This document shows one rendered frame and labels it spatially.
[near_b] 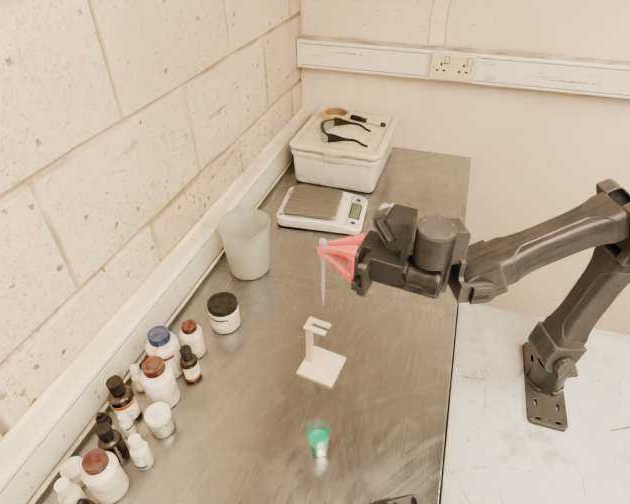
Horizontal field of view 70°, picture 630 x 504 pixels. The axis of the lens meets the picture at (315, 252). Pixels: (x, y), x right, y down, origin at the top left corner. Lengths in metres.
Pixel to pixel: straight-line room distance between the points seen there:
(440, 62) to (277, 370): 1.14
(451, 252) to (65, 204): 0.62
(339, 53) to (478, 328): 1.07
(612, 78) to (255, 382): 1.38
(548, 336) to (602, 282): 0.15
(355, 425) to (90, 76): 0.77
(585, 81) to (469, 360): 1.02
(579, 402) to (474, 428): 0.23
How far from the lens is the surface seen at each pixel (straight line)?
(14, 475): 0.90
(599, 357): 1.17
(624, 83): 1.74
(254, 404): 0.93
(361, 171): 1.47
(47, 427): 0.90
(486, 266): 0.70
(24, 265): 0.81
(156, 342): 0.93
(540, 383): 1.02
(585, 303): 0.87
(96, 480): 0.84
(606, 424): 1.06
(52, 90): 0.82
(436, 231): 0.64
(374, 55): 1.69
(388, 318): 1.08
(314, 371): 0.96
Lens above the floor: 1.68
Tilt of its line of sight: 39 degrees down
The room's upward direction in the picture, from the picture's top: straight up
